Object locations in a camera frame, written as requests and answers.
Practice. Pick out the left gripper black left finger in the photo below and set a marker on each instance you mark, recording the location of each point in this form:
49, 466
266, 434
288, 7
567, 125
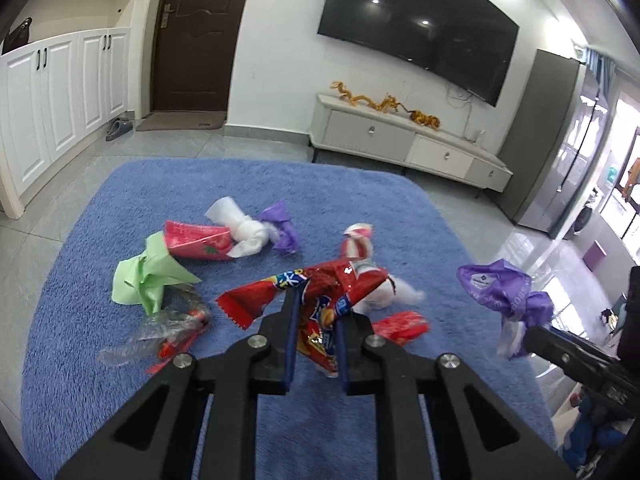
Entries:
196, 417

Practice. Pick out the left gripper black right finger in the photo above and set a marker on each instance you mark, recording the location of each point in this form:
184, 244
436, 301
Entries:
435, 418

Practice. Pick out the purple plastic wrapper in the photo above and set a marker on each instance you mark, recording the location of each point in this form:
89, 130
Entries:
504, 288

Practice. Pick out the green plastic wrapper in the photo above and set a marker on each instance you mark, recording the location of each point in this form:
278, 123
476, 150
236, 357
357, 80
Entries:
141, 280

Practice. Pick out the red snack chip bag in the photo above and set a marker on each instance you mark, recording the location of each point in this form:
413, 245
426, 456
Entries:
327, 291

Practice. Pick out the right blue gloved hand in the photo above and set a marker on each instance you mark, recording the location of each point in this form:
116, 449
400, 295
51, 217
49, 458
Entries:
596, 430

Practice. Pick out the small red wrapper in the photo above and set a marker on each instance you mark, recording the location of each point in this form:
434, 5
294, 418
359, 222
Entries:
402, 327

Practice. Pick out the clear plastic bottle wrapper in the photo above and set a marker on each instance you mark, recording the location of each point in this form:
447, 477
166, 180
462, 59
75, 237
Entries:
163, 335

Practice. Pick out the purple stool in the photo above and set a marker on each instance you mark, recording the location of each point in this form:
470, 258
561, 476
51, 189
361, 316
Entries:
594, 256

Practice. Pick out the white crumpled plastic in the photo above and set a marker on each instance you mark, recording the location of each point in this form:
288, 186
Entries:
393, 291

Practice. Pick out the blue fuzzy bed blanket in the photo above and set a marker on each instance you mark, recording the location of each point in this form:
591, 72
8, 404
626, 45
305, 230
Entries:
67, 394

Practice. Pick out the red pink snack packet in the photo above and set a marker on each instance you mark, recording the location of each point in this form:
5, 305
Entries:
193, 241

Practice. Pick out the red white crumpled wrapper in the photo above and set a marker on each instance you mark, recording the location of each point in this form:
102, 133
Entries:
357, 243

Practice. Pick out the white tissue wad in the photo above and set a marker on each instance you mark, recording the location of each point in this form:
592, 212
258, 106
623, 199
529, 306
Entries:
249, 235

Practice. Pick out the small purple wrapper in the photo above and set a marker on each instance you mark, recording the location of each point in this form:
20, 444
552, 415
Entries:
282, 233

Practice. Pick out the grey refrigerator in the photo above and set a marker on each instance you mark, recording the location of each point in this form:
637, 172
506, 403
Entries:
552, 142

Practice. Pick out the brown door mat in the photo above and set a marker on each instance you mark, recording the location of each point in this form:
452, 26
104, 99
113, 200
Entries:
170, 121

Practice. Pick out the white TV cabinet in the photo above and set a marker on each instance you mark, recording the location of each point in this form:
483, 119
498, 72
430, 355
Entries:
358, 130

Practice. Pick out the grey slippers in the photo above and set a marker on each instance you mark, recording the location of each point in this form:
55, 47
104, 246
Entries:
118, 127

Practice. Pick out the golden dragon ornament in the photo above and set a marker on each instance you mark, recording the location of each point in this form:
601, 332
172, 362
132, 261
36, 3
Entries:
387, 105

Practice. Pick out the dark brown door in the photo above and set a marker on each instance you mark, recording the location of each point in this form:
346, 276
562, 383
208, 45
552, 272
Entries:
194, 53

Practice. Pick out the black handbag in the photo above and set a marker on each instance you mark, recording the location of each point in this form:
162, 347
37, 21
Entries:
19, 37

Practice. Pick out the white wall cabinets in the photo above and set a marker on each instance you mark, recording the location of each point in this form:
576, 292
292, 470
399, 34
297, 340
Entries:
71, 79

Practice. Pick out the black wall television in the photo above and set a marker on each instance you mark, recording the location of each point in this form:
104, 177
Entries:
467, 42

